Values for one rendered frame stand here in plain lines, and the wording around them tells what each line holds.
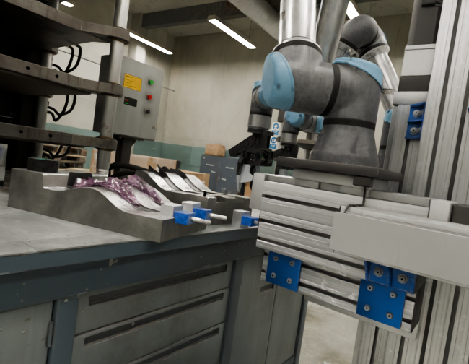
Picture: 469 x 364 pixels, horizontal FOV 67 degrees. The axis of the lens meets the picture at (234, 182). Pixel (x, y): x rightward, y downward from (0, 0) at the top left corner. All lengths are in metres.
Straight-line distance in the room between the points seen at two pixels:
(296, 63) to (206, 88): 9.02
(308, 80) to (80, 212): 0.65
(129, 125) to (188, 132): 7.96
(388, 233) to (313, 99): 0.32
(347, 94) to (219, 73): 8.89
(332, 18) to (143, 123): 1.25
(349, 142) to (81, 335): 0.74
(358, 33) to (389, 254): 0.99
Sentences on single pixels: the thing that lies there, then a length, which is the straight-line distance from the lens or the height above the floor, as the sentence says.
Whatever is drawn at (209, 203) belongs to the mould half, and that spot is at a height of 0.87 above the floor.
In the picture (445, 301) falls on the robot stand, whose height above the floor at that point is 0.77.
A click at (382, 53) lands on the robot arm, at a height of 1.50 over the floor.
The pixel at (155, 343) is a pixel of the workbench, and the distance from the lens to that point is 1.14.
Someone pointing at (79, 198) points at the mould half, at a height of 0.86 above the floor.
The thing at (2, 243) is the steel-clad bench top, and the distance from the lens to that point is 0.81.
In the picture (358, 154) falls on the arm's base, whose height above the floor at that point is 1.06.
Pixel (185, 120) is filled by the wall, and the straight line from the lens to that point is 10.03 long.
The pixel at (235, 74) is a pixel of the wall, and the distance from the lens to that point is 9.36.
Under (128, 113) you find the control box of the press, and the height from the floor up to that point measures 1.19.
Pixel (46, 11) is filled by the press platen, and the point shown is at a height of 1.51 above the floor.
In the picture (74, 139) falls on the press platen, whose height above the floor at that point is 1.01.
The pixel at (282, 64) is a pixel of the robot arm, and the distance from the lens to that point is 0.78.
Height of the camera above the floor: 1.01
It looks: 3 degrees down
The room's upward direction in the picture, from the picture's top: 8 degrees clockwise
